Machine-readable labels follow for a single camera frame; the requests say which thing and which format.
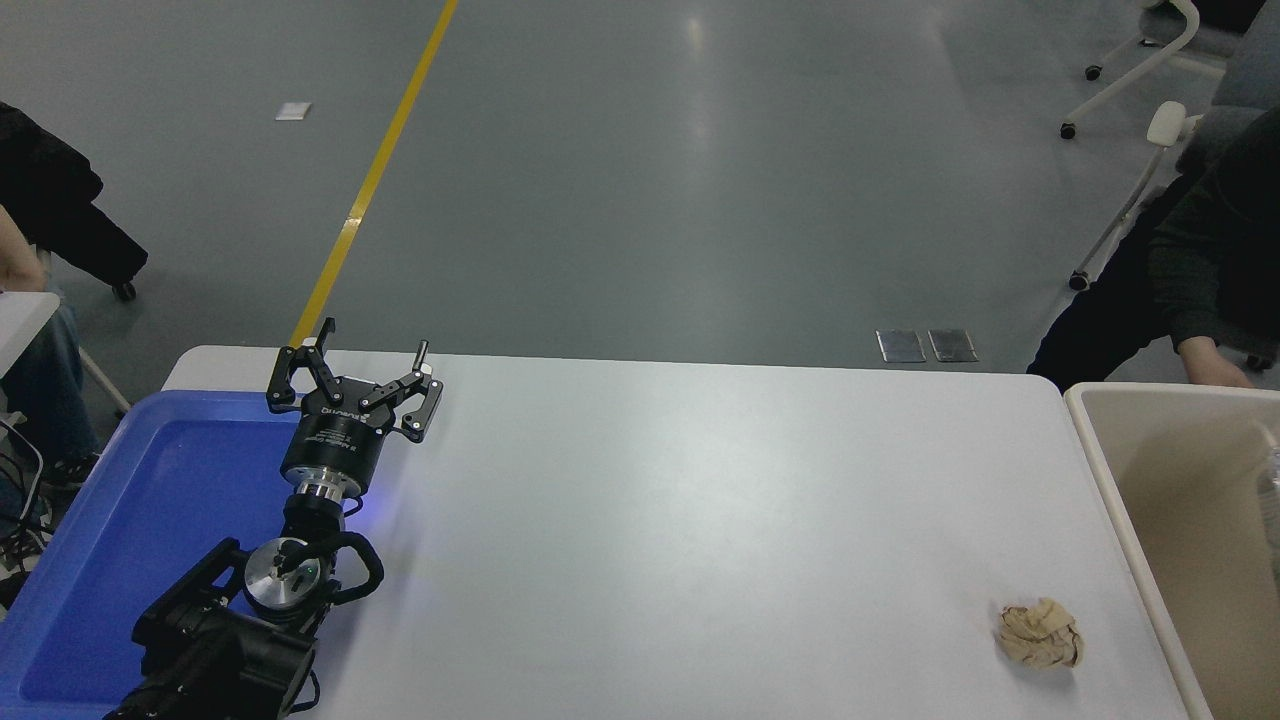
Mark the person beside bin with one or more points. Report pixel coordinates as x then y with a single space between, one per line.
1200 260

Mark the seated person's forearm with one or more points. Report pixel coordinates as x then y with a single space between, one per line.
15 260

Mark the black chair caster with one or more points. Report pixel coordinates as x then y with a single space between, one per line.
124 291

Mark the large pale bin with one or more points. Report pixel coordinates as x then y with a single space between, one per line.
1180 500

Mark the metal floor plate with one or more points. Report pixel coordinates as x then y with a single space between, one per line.
901 346
953 345

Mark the grey office chair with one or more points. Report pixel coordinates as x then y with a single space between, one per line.
1165 125

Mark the seated person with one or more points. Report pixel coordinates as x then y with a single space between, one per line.
50 210

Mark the small white table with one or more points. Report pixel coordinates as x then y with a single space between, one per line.
20 325

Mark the blue plastic tray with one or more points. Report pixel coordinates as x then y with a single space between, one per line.
150 520

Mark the crumpled tan paper ball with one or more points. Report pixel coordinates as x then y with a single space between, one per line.
1040 635

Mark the person's hand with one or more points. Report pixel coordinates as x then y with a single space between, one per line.
1212 362

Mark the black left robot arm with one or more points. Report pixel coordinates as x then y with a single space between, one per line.
225 650

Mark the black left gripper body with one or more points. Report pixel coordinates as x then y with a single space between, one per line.
330 445

